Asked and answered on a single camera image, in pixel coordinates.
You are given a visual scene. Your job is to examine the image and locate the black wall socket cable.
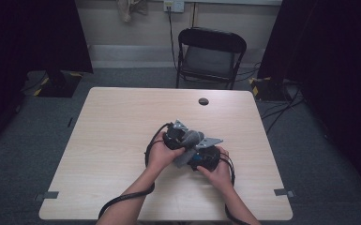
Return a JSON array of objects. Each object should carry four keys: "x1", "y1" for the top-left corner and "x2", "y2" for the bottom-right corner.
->
[{"x1": 167, "y1": 6, "x2": 179, "y2": 71}]

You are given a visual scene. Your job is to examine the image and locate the dark curtain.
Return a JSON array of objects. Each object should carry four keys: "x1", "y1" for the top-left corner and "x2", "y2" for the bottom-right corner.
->
[
  {"x1": 0, "y1": 0, "x2": 94, "y2": 158},
  {"x1": 257, "y1": 0, "x2": 361, "y2": 201}
]

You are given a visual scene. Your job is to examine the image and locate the left hand-held gripper black cable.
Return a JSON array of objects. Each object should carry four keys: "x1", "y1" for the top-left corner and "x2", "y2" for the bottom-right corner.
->
[{"x1": 98, "y1": 122, "x2": 173, "y2": 220}]

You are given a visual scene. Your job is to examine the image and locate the black floor cables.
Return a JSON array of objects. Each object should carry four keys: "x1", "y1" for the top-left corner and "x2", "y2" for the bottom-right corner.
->
[{"x1": 235, "y1": 61, "x2": 305, "y2": 136}]

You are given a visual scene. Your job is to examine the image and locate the beige hanging bag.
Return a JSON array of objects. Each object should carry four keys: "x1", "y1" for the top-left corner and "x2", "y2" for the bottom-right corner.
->
[{"x1": 115, "y1": 0, "x2": 149, "y2": 23}]

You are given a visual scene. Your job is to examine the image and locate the black folding chair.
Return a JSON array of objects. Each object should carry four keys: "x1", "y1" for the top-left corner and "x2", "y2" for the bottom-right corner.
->
[{"x1": 175, "y1": 26, "x2": 248, "y2": 91}]

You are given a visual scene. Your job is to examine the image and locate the person's right hand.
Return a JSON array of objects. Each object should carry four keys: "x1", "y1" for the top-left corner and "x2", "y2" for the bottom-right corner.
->
[{"x1": 196, "y1": 145, "x2": 234, "y2": 188}]

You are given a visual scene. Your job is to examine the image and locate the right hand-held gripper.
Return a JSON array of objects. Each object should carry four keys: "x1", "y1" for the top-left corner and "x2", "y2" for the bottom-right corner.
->
[{"x1": 188, "y1": 136, "x2": 224, "y2": 173}]

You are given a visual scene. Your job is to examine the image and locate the white wall socket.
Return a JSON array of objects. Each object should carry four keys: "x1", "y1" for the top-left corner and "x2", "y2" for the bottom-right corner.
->
[{"x1": 163, "y1": 0, "x2": 186, "y2": 14}]

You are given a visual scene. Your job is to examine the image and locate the grey cloth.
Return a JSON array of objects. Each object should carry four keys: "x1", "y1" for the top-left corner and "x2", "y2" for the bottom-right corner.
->
[{"x1": 173, "y1": 129, "x2": 206, "y2": 169}]

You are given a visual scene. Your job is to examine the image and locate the black stand base yellow tape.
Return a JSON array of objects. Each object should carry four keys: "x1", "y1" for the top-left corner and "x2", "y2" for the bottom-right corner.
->
[
  {"x1": 32, "y1": 69, "x2": 84, "y2": 98},
  {"x1": 248, "y1": 76, "x2": 293, "y2": 103}
]

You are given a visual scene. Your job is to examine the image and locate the grey tape strip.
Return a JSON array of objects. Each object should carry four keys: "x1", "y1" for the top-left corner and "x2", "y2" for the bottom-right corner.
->
[
  {"x1": 33, "y1": 190, "x2": 60, "y2": 203},
  {"x1": 273, "y1": 187, "x2": 296, "y2": 198}
]

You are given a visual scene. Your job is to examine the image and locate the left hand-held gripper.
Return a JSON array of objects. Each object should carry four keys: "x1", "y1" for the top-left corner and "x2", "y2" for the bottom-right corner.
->
[{"x1": 162, "y1": 119, "x2": 190, "y2": 150}]

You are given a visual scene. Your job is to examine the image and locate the right hand-held gripper black cable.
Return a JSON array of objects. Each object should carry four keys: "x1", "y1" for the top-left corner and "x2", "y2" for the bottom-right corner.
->
[{"x1": 218, "y1": 152, "x2": 248, "y2": 225}]

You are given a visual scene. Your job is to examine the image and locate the hand-held gripper black cable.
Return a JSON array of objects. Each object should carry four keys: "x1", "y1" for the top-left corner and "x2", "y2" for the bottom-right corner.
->
[
  {"x1": 218, "y1": 152, "x2": 248, "y2": 225},
  {"x1": 98, "y1": 122, "x2": 173, "y2": 220}
]

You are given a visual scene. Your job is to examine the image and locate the person's left hand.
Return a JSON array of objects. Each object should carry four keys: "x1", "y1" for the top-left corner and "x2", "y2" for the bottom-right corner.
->
[{"x1": 146, "y1": 131, "x2": 186, "y2": 176}]

